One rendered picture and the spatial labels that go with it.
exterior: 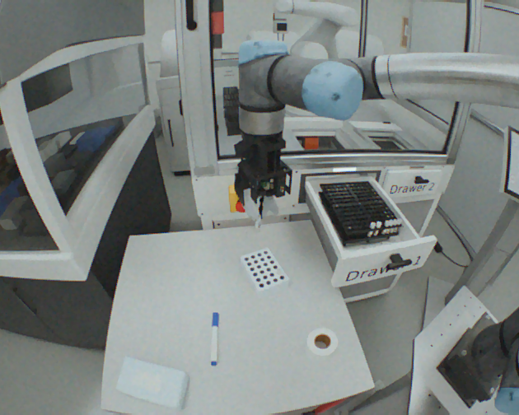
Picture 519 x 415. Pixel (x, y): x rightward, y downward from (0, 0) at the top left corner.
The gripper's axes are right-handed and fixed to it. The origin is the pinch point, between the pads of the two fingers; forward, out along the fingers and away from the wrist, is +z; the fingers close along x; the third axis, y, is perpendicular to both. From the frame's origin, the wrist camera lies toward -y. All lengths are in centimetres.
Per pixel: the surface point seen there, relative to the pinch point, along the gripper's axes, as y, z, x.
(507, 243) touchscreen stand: 43, 29, 118
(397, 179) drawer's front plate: -4, 7, 56
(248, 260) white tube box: -2.0, 17.5, -1.6
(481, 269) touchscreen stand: 40, 52, 116
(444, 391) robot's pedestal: 57, 21, 23
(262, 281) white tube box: 5.7, 17.5, -1.1
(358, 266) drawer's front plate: 18.0, 8.1, 17.0
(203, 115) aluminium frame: -23.8, -15.4, -4.2
